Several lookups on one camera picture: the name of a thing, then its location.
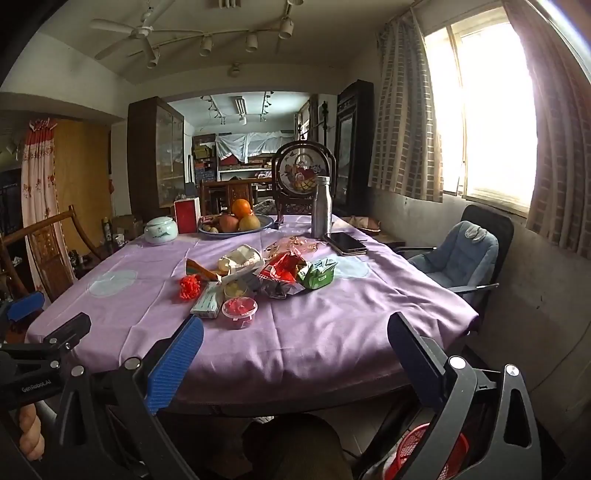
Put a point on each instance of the black smartphone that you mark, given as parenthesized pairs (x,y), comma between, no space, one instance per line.
(346,243)

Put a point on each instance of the pale blue tissue pack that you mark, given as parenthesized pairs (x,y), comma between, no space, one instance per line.
(207,302)

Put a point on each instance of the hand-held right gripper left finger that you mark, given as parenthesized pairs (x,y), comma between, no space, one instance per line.
(178,364)

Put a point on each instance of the track light rail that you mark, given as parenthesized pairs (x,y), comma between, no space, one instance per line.
(251,39)

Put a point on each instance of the white packaging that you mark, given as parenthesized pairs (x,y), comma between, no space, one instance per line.
(240,258)

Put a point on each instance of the woven hat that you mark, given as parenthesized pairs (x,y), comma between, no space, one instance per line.
(367,224)

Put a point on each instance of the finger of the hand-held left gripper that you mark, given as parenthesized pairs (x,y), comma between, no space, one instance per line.
(69,330)
(25,305)

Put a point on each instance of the blue cushioned office chair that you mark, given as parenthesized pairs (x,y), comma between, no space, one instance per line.
(501,230)

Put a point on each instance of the red jelly cup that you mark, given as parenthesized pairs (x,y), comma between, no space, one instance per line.
(239,311)

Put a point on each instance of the orange wrapper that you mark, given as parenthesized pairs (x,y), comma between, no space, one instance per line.
(201,270)

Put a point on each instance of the yellow pear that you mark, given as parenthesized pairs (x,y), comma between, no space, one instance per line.
(249,222)

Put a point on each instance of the wooden armchair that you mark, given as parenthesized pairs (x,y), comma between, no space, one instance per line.
(46,249)

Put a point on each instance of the red box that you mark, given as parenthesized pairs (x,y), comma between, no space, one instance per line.
(187,217)

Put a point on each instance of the red mesh basket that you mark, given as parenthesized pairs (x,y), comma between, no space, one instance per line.
(415,450)

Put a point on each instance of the blue chair cushion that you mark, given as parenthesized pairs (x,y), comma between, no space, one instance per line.
(457,256)

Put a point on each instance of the blue fruit bowl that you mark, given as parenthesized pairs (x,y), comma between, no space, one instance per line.
(265,224)

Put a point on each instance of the wooden door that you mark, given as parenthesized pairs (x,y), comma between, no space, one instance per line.
(85,170)

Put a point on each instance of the dark carved cabinet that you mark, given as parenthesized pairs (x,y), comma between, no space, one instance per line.
(353,147)

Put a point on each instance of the person's left hand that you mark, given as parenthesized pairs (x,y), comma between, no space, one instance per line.
(31,434)

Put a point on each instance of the window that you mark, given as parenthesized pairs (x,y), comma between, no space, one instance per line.
(489,115)

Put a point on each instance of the checked curtain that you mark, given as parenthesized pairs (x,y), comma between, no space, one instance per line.
(406,115)
(563,138)

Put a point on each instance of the white ceramic jar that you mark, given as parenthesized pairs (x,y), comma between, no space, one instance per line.
(160,230)

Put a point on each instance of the red apple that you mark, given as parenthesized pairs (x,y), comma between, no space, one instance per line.
(228,224)

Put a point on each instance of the clear plastic wrapper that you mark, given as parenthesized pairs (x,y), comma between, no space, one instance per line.
(291,244)

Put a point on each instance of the wooden glass cabinet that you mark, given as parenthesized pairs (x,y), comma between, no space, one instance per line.
(147,157)

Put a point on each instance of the red snack bag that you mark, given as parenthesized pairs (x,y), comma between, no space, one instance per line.
(281,272)

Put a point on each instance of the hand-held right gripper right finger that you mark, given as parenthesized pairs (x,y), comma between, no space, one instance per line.
(413,364)

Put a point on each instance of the green packet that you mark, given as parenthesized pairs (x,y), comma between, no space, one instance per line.
(318,274)

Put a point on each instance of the white ceiling fan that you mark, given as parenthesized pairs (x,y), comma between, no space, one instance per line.
(143,32)

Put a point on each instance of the floral curtain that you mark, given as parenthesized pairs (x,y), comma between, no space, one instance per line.
(39,184)

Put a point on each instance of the round decorative table screen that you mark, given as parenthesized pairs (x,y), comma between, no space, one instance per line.
(300,170)

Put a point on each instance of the yellow jelly cup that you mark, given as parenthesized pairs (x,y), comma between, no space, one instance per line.
(236,290)

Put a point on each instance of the red ribbon ball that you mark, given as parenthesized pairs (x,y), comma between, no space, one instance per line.
(190,287)

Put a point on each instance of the purple tablecloth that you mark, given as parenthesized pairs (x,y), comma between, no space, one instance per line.
(332,323)

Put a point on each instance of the steel bottle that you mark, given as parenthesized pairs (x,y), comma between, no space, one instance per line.
(321,207)

